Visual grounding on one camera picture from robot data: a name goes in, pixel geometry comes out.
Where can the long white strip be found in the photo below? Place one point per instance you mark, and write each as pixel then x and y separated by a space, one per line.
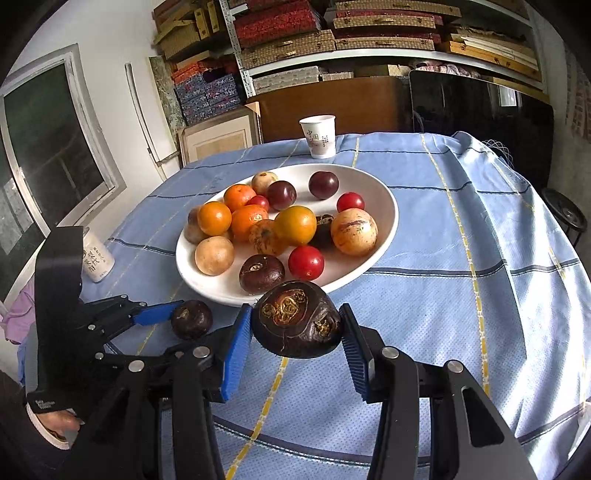
pixel 141 115

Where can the purple passion fruit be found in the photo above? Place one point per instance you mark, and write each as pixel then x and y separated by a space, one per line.
pixel 323 184
pixel 281 194

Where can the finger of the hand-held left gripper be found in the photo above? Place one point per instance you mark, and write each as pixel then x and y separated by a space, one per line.
pixel 157 314
pixel 111 356

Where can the white plate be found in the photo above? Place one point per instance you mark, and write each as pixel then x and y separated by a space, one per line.
pixel 364 184

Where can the beige picture frame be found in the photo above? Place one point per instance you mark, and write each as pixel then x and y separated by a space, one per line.
pixel 217 138

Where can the yellow tomato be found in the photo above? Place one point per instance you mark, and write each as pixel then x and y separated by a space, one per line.
pixel 295 225

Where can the black round stool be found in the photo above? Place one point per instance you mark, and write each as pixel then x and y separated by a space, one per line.
pixel 563 210

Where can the white metal shelf rack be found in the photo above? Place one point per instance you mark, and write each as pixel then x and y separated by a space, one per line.
pixel 244 78

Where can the person's left hand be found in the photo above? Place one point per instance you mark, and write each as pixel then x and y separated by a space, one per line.
pixel 60 422

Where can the white paper cup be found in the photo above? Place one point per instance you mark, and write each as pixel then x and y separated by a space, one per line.
pixel 317 136

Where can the shelf stacks of patterned boxes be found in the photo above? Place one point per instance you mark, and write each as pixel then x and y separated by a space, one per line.
pixel 286 46

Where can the red cherry tomato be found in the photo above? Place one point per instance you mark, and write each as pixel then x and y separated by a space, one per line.
pixel 350 201
pixel 306 261
pixel 258 202

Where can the green marble slab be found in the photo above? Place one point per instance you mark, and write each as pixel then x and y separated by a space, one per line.
pixel 165 92

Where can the white framed window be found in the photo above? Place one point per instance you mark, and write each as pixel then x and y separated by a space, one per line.
pixel 51 152

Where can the orange tomato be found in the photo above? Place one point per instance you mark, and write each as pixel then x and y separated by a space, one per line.
pixel 214 218
pixel 263 237

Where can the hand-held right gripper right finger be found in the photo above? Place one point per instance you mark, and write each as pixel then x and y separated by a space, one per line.
pixel 355 355

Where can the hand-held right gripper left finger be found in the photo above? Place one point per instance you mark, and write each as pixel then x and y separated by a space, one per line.
pixel 235 355

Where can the mandarin orange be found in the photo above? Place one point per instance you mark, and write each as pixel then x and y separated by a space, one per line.
pixel 239 196
pixel 247 224

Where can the blue checked tablecloth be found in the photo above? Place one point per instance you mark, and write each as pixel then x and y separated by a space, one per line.
pixel 438 300

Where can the patterned curtain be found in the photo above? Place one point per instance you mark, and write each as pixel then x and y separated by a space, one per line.
pixel 577 92

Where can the pink floral cloth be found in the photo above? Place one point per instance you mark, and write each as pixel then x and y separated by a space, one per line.
pixel 443 69

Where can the person's left forearm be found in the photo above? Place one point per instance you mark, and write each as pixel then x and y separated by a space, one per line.
pixel 18 415

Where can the striped tan pepino melon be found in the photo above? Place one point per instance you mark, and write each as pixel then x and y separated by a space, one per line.
pixel 353 231

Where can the black glass panel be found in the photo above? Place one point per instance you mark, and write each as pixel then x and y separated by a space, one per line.
pixel 475 115

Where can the white mesh net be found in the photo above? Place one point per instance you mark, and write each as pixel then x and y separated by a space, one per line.
pixel 496 151

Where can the stack of blue patterned boxes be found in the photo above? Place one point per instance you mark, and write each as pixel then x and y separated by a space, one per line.
pixel 207 97

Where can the brown wooden board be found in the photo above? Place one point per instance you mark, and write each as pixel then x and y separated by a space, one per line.
pixel 323 106

